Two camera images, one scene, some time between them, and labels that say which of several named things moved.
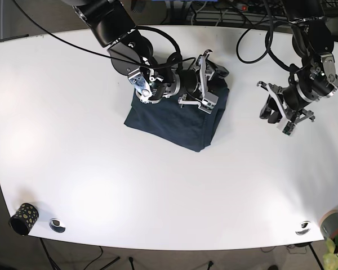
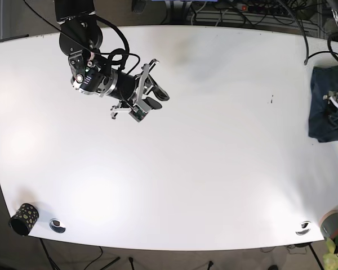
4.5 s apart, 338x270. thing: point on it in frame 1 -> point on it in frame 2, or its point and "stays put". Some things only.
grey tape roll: x=333 y=223 stays put
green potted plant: x=337 y=256 stays put
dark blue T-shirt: x=186 y=125 -> x=326 y=120
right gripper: x=193 y=82 -> x=143 y=82
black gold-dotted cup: x=22 y=221 stays put
